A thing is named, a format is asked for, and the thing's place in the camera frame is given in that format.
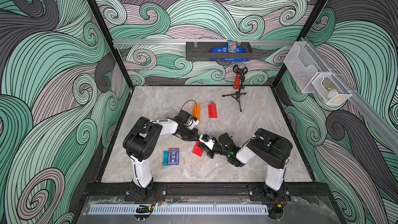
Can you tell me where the red square paper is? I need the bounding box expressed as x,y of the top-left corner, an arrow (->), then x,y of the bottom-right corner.
192,141 -> 204,157
208,102 -> 218,118

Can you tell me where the orange square paper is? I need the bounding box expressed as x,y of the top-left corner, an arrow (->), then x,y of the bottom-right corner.
192,103 -> 201,120

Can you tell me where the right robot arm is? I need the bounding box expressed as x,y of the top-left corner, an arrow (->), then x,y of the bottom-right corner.
199,128 -> 293,202

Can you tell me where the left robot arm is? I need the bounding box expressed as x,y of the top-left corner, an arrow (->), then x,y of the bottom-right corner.
123,110 -> 199,200

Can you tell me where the blue card box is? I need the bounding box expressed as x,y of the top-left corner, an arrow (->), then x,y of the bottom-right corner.
167,148 -> 179,166

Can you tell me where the teal small block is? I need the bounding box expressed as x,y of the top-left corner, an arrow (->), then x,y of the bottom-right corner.
162,151 -> 169,166

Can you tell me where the black mini tripod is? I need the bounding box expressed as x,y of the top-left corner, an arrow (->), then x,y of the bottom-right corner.
222,83 -> 247,112

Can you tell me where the blue snack package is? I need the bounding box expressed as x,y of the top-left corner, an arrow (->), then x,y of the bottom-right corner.
209,40 -> 248,53

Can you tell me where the clear plastic bin large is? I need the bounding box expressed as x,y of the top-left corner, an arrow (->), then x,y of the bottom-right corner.
284,41 -> 320,93

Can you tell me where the clear plastic bin small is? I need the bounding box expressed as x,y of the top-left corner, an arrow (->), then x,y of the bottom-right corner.
312,72 -> 352,106

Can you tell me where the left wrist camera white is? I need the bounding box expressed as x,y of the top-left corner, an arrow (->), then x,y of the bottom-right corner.
185,116 -> 199,130

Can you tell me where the white slotted cable duct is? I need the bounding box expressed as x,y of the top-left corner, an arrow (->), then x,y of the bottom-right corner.
87,204 -> 269,216

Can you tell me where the black wall shelf basket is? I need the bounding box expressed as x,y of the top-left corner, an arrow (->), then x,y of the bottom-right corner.
186,42 -> 253,62

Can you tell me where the black front base frame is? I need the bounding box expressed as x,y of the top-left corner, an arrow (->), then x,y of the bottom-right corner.
83,182 -> 331,203

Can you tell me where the aluminium rail back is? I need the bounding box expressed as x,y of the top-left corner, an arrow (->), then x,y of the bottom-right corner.
113,38 -> 295,46

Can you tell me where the aluminium rail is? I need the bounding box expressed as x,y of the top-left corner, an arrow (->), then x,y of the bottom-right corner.
300,37 -> 398,155
113,38 -> 295,46

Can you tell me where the aluminium rail right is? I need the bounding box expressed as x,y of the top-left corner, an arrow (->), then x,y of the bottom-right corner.
300,37 -> 398,155

